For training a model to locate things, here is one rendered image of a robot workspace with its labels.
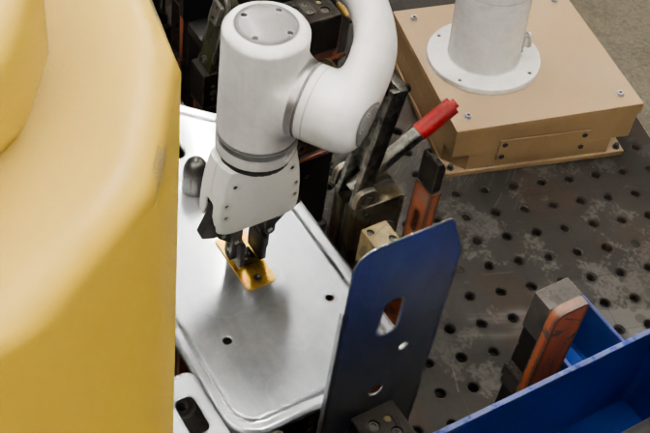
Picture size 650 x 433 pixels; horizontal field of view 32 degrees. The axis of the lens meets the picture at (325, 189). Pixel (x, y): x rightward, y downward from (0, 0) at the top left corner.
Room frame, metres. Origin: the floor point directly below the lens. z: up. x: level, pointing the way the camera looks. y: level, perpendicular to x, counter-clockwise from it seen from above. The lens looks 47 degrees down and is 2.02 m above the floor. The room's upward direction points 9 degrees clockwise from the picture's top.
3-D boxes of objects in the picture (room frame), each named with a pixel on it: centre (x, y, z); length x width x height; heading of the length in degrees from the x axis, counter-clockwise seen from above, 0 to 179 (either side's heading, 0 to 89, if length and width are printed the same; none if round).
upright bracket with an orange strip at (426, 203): (0.84, -0.11, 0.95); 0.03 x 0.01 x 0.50; 38
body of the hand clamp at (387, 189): (0.92, -0.05, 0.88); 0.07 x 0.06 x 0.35; 128
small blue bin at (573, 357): (0.96, -0.37, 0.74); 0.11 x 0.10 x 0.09; 38
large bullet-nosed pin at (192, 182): (0.92, 0.15, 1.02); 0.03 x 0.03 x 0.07
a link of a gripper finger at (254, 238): (0.84, 0.06, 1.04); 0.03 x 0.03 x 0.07; 38
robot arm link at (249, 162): (0.82, 0.08, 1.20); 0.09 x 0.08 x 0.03; 128
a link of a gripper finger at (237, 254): (0.80, 0.10, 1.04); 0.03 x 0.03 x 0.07; 38
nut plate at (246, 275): (0.82, 0.08, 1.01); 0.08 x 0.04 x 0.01; 38
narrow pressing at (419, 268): (0.60, -0.08, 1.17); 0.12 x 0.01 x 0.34; 128
